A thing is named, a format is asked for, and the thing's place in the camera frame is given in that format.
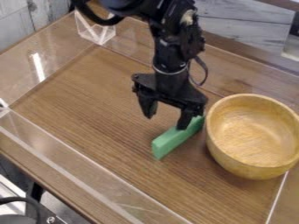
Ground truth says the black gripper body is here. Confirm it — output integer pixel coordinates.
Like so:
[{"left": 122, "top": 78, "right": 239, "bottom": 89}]
[{"left": 133, "top": 67, "right": 209, "bottom": 110}]

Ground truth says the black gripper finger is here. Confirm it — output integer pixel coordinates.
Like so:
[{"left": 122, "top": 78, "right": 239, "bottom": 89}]
[
  {"left": 177, "top": 108, "right": 205, "bottom": 130},
  {"left": 137, "top": 88, "right": 158, "bottom": 119}
]

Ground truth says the green rectangular block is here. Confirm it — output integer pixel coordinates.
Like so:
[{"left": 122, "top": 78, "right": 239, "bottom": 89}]
[{"left": 151, "top": 116, "right": 205, "bottom": 159}]

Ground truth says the brown wooden bowl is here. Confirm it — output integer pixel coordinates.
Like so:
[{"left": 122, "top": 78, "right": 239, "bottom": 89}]
[{"left": 206, "top": 94, "right": 299, "bottom": 179}]

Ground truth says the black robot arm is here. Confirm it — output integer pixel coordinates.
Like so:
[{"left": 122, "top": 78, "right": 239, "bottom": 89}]
[{"left": 99, "top": 0, "right": 207, "bottom": 130}]

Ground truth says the black metal table leg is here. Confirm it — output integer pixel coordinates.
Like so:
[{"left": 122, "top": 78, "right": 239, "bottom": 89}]
[{"left": 28, "top": 182, "right": 44, "bottom": 202}]

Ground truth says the clear acrylic corner bracket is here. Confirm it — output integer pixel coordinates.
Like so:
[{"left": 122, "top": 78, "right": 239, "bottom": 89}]
[{"left": 75, "top": 10, "right": 117, "bottom": 46}]

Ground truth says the clear acrylic barrier wall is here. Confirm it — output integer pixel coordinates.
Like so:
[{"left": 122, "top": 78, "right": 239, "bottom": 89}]
[{"left": 0, "top": 8, "right": 299, "bottom": 224}]

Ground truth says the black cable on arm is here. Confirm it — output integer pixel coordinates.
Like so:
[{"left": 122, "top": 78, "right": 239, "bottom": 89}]
[{"left": 71, "top": 0, "right": 127, "bottom": 26}]

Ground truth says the black cable lower left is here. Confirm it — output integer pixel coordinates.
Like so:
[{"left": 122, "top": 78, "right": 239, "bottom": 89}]
[{"left": 0, "top": 196, "right": 44, "bottom": 224}]

